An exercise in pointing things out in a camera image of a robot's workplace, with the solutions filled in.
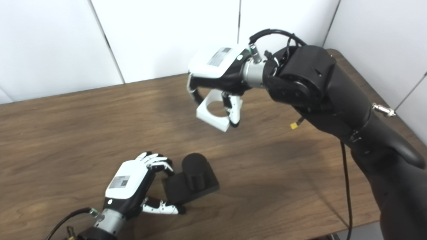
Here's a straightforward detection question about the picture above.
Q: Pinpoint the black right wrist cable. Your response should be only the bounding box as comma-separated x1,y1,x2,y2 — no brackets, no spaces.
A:
249,29,353,240

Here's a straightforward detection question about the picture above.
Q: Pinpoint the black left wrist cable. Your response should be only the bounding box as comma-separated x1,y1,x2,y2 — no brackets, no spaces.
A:
45,207,100,240

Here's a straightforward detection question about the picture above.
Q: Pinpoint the white square piece with hole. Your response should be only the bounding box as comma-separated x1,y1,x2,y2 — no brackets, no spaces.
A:
196,90,235,132

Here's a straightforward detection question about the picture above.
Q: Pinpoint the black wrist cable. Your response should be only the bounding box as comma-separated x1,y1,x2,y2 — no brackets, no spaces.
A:
249,29,353,240
45,207,100,240

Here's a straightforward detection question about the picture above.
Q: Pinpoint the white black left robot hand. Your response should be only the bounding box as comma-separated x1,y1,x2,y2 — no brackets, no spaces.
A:
102,152,186,220

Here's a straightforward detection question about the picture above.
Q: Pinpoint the black peg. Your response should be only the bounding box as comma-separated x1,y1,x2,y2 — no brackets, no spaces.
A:
162,153,220,206

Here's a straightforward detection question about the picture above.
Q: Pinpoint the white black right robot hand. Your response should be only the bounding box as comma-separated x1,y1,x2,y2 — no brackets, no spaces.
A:
187,44,254,128

